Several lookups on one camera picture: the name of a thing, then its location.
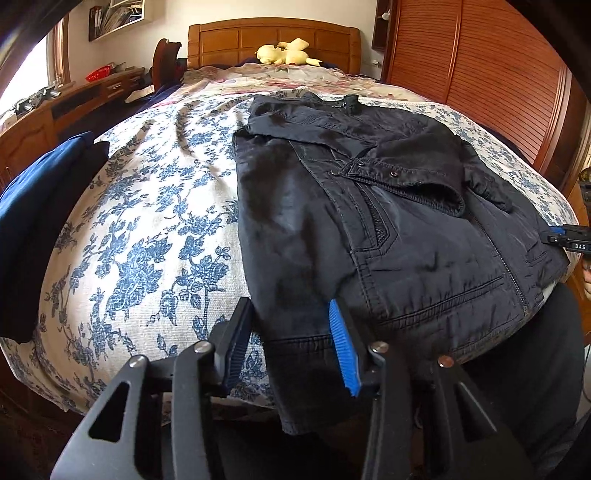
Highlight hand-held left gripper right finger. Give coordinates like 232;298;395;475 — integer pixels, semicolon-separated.
327;299;539;480

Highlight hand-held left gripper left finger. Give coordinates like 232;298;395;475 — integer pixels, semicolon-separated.
48;298;254;480

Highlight black jacket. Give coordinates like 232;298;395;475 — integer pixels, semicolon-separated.
233;91;572;435

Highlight folded navy blue clothes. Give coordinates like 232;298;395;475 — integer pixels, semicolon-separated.
0;131;110;344

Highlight blue floral blanket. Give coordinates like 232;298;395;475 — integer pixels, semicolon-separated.
0;95;580;416

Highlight wooden slatted wardrobe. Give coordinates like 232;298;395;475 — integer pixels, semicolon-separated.
372;0;588;188

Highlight pink floral quilt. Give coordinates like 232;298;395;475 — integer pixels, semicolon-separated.
180;64;384;101

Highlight wooden chair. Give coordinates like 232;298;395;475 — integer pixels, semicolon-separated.
151;39;184;92

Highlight wooden desk cabinet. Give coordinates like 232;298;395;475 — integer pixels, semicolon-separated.
0;67;147;188

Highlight yellow plush toy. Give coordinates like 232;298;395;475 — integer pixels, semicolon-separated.
255;38;323;66

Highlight wooden bed headboard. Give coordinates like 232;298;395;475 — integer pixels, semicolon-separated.
187;17;362;75

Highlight black device on desk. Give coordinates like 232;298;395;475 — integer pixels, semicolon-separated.
14;85;63;114

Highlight window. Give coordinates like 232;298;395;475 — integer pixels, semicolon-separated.
0;25;71;109

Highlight white wall shelf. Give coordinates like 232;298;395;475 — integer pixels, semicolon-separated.
88;0;147;43

